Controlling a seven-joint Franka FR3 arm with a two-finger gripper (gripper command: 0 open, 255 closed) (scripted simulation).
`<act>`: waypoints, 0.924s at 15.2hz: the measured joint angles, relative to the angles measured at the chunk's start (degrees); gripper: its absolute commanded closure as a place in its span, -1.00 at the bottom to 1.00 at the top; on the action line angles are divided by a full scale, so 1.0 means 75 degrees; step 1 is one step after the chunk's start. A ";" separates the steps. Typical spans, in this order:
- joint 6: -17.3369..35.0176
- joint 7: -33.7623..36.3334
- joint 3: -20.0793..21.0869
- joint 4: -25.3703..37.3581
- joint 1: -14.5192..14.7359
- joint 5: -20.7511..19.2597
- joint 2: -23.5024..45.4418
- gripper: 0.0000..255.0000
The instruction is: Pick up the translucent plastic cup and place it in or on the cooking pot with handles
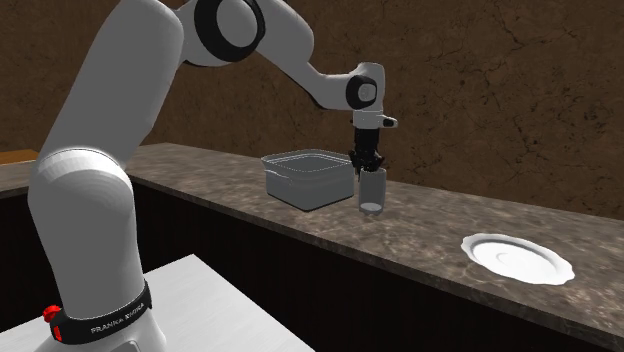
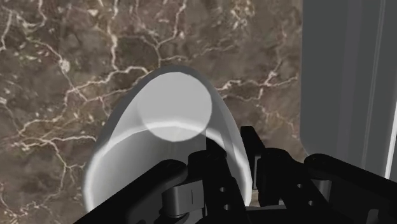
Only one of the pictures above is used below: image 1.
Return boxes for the clear drinking glass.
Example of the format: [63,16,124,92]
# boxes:
[358,166,388,216]

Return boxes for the clear square glass container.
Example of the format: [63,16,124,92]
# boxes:
[260,148,362,212]

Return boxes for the dark cabinet with stone worktop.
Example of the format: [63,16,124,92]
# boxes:
[0,142,624,352]

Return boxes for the white scalloped plate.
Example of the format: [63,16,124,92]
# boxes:
[460,232,576,286]

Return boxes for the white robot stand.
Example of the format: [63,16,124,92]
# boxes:
[0,253,317,352]

